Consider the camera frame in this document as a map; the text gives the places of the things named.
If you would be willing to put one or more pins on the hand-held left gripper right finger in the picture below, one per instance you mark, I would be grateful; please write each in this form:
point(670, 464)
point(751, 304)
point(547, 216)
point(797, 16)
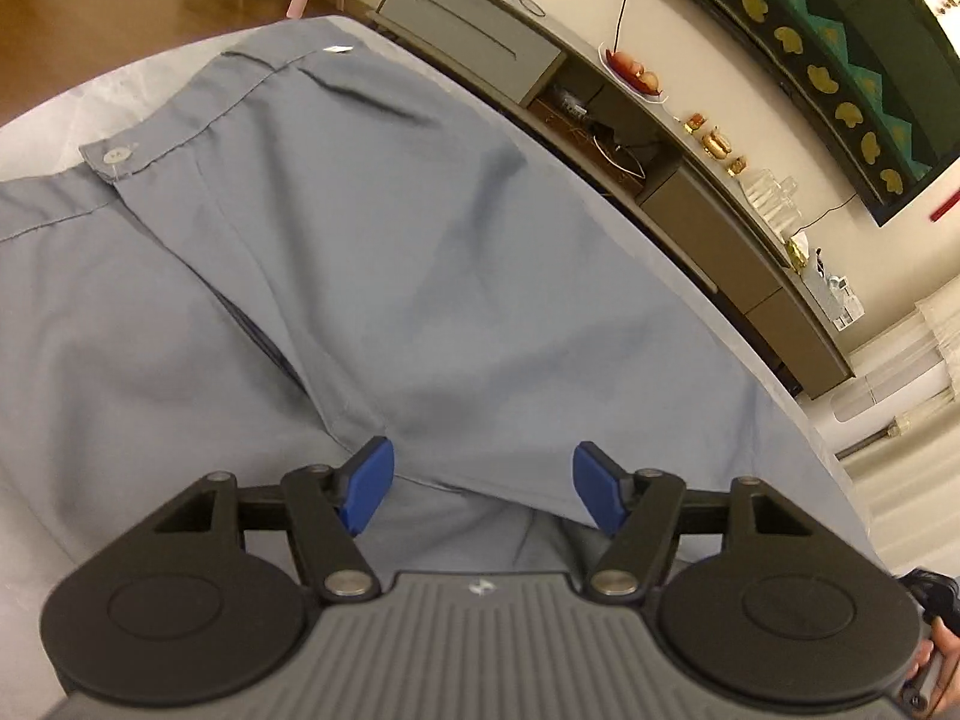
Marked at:
point(596, 487)

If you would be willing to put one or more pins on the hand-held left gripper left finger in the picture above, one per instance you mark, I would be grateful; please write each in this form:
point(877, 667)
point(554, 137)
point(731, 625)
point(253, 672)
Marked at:
point(367, 484)

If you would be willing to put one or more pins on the grey shirt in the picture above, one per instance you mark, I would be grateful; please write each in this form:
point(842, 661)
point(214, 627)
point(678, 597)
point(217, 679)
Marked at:
point(375, 240)

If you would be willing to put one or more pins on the person's right hand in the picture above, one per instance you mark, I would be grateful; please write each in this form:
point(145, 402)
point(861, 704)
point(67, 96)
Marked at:
point(949, 649)

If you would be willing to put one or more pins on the cream curtain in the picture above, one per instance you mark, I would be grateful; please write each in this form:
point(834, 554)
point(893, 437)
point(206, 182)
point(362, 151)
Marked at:
point(922, 495)

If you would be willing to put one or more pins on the white standing air conditioner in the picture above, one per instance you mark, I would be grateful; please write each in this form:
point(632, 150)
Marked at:
point(900, 394)

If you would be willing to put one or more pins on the white storage tray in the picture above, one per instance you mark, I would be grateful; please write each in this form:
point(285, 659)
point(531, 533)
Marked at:
point(836, 296)

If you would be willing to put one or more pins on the gold tissue box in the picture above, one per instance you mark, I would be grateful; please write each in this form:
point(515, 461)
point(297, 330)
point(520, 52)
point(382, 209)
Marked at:
point(796, 251)

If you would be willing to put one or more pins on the set of clear glasses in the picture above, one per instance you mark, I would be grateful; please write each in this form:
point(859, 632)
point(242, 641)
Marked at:
point(769, 199)

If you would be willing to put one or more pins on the gold bowl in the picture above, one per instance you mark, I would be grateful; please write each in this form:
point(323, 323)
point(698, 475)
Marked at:
point(716, 142)

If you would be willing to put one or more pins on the red fruit plate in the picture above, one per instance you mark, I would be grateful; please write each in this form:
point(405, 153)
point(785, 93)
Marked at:
point(634, 75)

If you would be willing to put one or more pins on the grey television cabinet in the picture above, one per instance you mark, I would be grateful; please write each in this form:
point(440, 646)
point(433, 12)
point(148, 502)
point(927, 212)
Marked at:
point(465, 30)

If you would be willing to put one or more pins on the red knot wall hanging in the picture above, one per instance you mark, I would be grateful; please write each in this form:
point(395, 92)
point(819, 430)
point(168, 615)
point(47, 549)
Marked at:
point(946, 206)

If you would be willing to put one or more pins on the wall television with patterned cover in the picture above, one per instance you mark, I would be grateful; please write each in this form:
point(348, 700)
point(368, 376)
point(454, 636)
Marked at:
point(825, 7)

